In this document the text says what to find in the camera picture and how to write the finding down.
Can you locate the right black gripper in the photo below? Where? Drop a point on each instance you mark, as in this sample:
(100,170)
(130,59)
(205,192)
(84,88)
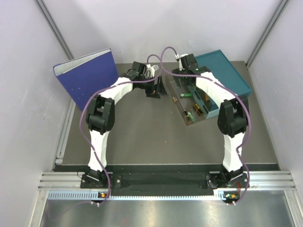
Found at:
(183,83)

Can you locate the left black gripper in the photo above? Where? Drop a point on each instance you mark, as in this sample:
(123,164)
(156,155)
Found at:
(155,91)

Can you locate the green lip balm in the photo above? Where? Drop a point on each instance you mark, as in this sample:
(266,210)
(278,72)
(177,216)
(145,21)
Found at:
(189,116)
(185,95)

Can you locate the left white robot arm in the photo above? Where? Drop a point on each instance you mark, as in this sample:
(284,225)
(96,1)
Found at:
(100,113)

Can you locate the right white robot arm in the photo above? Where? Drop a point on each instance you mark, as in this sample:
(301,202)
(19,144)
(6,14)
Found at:
(232,118)

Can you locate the teal drawer cabinet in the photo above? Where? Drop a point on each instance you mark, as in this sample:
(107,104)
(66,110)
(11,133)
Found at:
(223,70)

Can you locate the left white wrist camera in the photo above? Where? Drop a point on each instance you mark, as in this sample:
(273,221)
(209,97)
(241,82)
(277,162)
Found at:
(150,71)

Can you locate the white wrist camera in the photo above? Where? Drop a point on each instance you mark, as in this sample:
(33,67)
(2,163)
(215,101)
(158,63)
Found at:
(179,59)
(150,71)

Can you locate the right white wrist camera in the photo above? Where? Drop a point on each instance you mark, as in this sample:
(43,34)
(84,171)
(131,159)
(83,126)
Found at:
(179,59)

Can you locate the blue ring binder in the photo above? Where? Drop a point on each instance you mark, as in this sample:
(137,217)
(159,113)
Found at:
(83,76)

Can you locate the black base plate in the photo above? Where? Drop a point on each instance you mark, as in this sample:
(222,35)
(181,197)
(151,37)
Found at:
(160,183)

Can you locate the slotted cable duct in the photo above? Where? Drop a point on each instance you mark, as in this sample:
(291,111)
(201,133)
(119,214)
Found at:
(100,196)

